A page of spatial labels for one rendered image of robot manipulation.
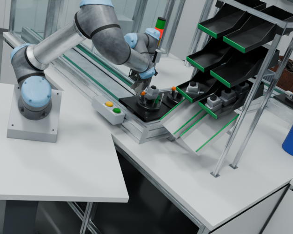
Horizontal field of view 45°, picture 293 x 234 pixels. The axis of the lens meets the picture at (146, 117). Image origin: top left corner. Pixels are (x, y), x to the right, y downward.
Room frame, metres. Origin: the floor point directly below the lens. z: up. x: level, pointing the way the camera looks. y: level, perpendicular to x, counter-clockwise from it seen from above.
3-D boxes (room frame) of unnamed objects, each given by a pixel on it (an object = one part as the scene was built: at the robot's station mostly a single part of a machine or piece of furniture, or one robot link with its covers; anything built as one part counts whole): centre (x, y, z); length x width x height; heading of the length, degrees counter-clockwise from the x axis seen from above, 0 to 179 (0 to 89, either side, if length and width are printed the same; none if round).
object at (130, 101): (1.83, 0.01, 0.96); 0.24 x 0.24 x 0.02; 50
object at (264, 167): (2.17, -0.27, 0.84); 1.50 x 1.41 x 0.03; 50
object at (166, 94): (2.02, -0.15, 1.01); 0.24 x 0.24 x 0.13; 50
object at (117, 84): (2.04, 0.23, 0.91); 0.84 x 0.28 x 0.10; 50
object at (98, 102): (1.72, 0.21, 0.93); 0.21 x 0.07 x 0.06; 50
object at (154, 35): (1.73, 0.09, 1.36); 0.09 x 0.08 x 0.11; 141
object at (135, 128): (1.89, 0.32, 0.91); 0.89 x 0.06 x 0.11; 50
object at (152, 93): (1.84, 0.00, 1.06); 0.08 x 0.04 x 0.07; 140
